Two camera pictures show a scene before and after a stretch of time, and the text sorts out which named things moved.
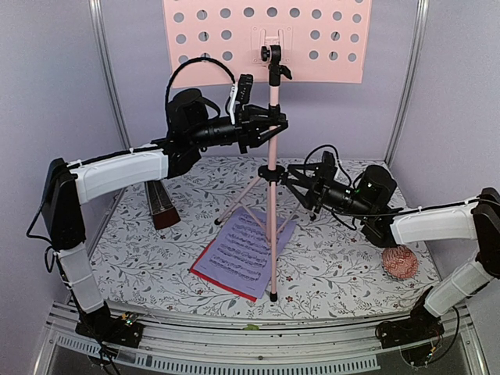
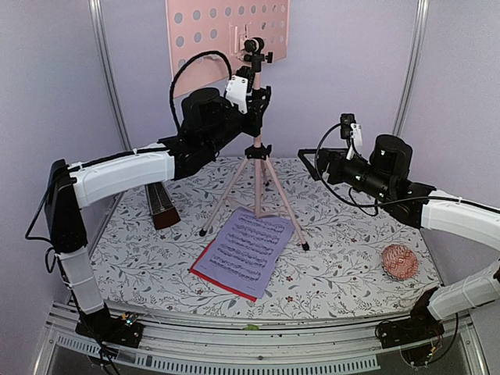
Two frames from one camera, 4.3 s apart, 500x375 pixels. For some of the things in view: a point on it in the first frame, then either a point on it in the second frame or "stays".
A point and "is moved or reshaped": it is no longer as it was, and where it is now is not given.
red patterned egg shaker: (399, 262) stays
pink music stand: (266, 42) is moved or reshaped
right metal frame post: (422, 17) stays
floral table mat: (326, 267) stays
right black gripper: (317, 194) -> (336, 157)
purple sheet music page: (239, 258) stays
